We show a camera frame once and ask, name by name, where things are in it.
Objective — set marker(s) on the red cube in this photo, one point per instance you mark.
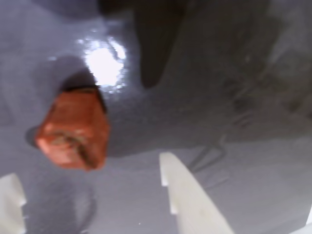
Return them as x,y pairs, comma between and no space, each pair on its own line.
73,129

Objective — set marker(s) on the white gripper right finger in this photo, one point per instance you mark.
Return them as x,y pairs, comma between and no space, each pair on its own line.
195,195

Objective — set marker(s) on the black glossy mat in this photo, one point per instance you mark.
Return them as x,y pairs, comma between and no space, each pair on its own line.
182,117

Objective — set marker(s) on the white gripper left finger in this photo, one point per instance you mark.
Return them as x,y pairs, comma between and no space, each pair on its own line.
11,202

